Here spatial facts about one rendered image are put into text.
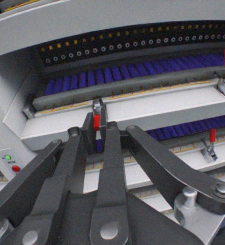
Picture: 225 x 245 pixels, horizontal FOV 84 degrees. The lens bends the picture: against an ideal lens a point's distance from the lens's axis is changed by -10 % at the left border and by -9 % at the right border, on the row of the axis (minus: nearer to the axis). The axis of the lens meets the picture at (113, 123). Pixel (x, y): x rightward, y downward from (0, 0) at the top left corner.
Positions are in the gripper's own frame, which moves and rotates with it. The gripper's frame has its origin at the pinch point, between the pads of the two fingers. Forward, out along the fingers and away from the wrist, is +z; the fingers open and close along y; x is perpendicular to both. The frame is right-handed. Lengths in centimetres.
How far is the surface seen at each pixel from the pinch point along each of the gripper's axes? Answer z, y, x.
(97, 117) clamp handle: 3.5, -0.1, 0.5
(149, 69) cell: 16.8, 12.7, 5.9
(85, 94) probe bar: 12.1, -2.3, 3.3
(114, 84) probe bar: 12.5, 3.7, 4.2
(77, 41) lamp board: 19.5, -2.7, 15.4
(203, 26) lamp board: 19.4, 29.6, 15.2
